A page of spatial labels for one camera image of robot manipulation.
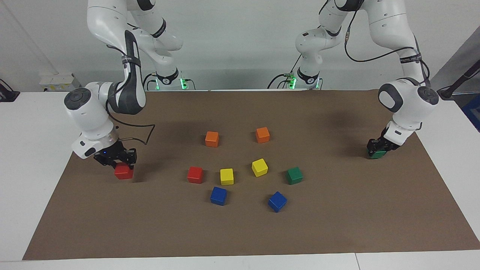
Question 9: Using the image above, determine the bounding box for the red wooden block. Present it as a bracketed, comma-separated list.
[114, 162, 134, 180]
[187, 166, 204, 184]

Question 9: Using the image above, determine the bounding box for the brown table mat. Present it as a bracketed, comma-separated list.
[22, 89, 480, 260]

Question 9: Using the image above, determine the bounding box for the black stand with pole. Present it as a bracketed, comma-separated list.
[437, 59, 480, 100]

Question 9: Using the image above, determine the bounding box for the white power box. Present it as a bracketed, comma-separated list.
[39, 72, 81, 92]

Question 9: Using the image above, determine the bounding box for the blue crate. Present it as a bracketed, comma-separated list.
[462, 94, 480, 132]

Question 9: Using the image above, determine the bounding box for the blue wooden block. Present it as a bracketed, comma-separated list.
[267, 191, 288, 213]
[210, 186, 228, 206]

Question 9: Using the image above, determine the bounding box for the black clamp base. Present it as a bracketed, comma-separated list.
[0, 79, 20, 102]

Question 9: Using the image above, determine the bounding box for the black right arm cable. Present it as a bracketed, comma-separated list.
[106, 45, 155, 146]

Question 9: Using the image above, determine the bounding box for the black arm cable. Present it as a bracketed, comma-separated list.
[319, 0, 431, 85]
[106, 45, 155, 146]

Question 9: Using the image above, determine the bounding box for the black base cable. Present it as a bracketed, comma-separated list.
[141, 73, 156, 91]
[267, 54, 303, 90]

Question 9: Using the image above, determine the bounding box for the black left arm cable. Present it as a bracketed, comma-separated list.
[319, 0, 431, 85]

